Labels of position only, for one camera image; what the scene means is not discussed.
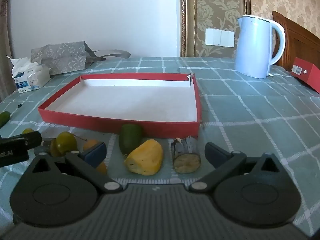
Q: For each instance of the light blue electric kettle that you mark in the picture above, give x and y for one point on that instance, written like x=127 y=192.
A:
x=252 y=47

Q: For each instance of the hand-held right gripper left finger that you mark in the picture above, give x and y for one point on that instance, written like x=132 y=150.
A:
x=96 y=153

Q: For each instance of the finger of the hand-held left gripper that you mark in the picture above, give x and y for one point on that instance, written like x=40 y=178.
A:
x=25 y=138

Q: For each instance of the red box with label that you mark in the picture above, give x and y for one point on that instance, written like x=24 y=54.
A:
x=307 y=75

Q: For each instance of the red shallow cardboard box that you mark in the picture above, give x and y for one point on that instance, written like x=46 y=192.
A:
x=130 y=97

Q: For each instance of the brown wooden chair back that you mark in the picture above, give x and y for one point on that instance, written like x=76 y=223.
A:
x=300 y=40

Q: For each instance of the yellow fruit piece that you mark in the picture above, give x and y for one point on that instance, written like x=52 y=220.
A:
x=145 y=161
x=90 y=145

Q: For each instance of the green tomato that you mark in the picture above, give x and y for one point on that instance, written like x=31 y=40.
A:
x=53 y=151
x=66 y=143

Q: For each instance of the white wall switch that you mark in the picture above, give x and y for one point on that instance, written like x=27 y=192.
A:
x=220 y=37

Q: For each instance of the small olive-brown fruit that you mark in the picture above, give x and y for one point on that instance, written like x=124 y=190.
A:
x=27 y=131

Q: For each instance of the white blue tissue pack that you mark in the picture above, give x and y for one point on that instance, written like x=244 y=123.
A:
x=30 y=78

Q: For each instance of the green checked tablecloth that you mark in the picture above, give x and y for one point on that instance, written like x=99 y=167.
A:
x=250 y=120

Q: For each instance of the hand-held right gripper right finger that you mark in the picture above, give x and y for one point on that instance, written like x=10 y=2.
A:
x=215 y=155

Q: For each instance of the cut cucumber piece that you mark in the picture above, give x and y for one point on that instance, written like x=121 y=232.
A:
x=130 y=138
x=3 y=118

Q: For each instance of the gold ornate wall trim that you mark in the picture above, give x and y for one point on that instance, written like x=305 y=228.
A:
x=183 y=17

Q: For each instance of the beige floral curtain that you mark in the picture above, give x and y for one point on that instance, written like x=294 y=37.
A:
x=3 y=42

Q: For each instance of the grey patterned gift bag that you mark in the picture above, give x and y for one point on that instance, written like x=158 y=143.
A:
x=62 y=57

